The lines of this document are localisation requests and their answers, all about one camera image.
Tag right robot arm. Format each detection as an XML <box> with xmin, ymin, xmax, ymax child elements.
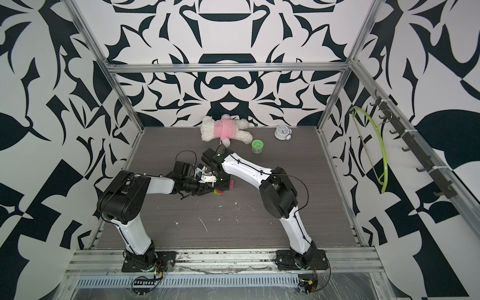
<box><xmin>202</xmin><ymin>148</ymin><xmax>317</xmax><ymax>270</ymax></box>

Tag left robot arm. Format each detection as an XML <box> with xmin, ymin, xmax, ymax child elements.
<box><xmin>97</xmin><ymin>170</ymin><xmax>214</xmax><ymax>270</ymax></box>

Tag white teddy bear pink shirt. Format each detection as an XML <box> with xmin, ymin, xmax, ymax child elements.
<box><xmin>200</xmin><ymin>114</ymin><xmax>253</xmax><ymax>148</ymax></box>

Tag green lidded jar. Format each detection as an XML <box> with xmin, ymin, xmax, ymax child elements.
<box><xmin>251</xmin><ymin>139</ymin><xmax>264</xmax><ymax>154</ymax></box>

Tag white alarm clock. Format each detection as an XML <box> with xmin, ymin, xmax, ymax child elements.
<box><xmin>274</xmin><ymin>126</ymin><xmax>292</xmax><ymax>141</ymax></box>

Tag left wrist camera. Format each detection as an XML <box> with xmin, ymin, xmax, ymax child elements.
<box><xmin>172</xmin><ymin>161</ymin><xmax>195</xmax><ymax>180</ymax></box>

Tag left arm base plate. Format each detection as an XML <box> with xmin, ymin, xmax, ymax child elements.
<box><xmin>121</xmin><ymin>250</ymin><xmax>177</xmax><ymax>273</ymax></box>

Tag aluminium frame rail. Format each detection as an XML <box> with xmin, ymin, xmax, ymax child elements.
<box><xmin>106</xmin><ymin>62</ymin><xmax>347</xmax><ymax>74</ymax></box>

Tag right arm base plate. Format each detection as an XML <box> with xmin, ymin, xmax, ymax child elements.
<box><xmin>274</xmin><ymin>249</ymin><xmax>329</xmax><ymax>271</ymax></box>

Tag black wall hook rail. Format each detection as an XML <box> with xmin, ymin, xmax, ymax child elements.
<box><xmin>371</xmin><ymin>90</ymin><xmax>458</xmax><ymax>200</ymax></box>

